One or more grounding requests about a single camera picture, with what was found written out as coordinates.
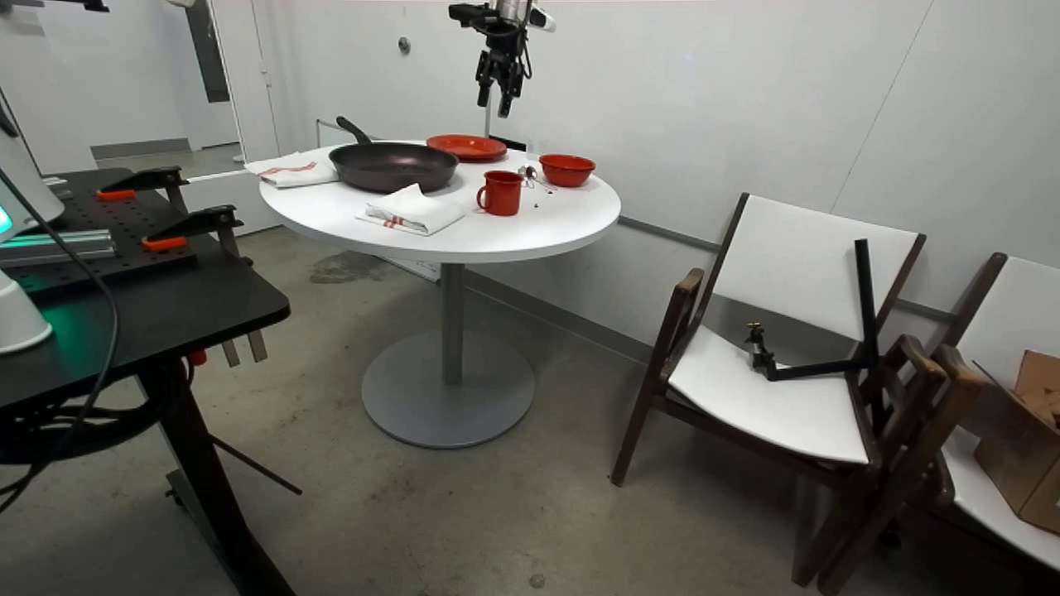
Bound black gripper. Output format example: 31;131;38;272
474;15;529;122

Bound red cup with handle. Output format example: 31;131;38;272
474;169;527;217

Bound red plate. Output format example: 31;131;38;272
423;131;512;164

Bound small dark red object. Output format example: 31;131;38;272
518;161;555;203

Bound red bowl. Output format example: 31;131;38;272
536;152;600;192

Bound black frying pan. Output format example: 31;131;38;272
326;112;461;197

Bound white towel red stripes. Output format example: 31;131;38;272
244;149;342;192
354;181;471;238

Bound white door narrow window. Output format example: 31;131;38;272
163;0;285;158

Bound black robot desk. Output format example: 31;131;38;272
0;161;304;596

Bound wooden chair white cushions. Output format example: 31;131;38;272
814;248;1060;596
608;188;935;590

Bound black metal stand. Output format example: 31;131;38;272
738;236;888;438

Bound brown cardboard box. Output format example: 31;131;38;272
951;346;1060;539

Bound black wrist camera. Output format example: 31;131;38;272
445;0;496;33

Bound round white pedestal table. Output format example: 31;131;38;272
254;131;628;453

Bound black clamp orange handle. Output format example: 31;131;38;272
91;161;194;215
138;203;272;370

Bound black desk cable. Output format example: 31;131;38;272
0;103;163;517

